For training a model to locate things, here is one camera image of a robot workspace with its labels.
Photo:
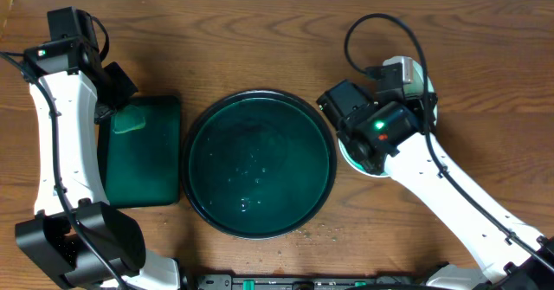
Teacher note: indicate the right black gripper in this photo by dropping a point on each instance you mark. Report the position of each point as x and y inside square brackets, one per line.
[415, 103]

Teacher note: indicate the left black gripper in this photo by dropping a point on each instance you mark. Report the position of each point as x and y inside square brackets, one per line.
[119, 85]

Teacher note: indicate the white plate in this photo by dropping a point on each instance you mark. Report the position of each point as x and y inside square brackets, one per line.
[370, 133]

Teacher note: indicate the green sponge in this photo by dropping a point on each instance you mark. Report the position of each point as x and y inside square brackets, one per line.
[130, 118]

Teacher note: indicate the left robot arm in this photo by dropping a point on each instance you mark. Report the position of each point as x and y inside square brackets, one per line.
[76, 237]

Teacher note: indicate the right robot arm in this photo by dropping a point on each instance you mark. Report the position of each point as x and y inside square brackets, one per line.
[510, 253]

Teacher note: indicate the round black tray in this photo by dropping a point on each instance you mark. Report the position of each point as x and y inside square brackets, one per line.
[258, 164]

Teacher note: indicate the rectangular black tray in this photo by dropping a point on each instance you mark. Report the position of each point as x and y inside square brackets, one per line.
[140, 168]

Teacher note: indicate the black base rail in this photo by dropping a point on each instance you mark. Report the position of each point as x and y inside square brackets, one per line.
[228, 282]

